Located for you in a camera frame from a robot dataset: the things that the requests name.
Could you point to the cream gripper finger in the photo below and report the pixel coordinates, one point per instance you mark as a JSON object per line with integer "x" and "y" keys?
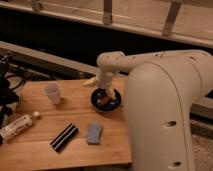
{"x": 111, "y": 93}
{"x": 90, "y": 82}

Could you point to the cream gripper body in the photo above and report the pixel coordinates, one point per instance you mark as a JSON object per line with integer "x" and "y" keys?
{"x": 103, "y": 79}

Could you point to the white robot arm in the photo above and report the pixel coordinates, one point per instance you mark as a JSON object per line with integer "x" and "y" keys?
{"x": 159, "y": 93}

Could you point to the red snack packet in bowl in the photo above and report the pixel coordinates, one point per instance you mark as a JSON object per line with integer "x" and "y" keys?
{"x": 104, "y": 100}

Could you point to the dark blue bowl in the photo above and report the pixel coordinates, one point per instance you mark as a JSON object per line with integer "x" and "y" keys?
{"x": 112, "y": 105}

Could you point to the translucent plastic cup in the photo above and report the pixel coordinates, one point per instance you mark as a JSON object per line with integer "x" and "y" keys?
{"x": 52, "y": 92}

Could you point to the blue sponge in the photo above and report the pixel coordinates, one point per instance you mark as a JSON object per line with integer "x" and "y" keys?
{"x": 94, "y": 134}

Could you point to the black white striped block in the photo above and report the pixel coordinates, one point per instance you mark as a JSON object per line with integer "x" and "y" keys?
{"x": 64, "y": 137}

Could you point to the black equipment at left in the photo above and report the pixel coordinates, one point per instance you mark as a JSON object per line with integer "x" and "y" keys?
{"x": 7, "y": 95}

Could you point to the white plastic bottle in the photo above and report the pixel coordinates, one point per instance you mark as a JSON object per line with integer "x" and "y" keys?
{"x": 14, "y": 128}

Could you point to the metal railing frame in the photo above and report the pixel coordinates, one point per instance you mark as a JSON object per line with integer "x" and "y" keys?
{"x": 187, "y": 21}

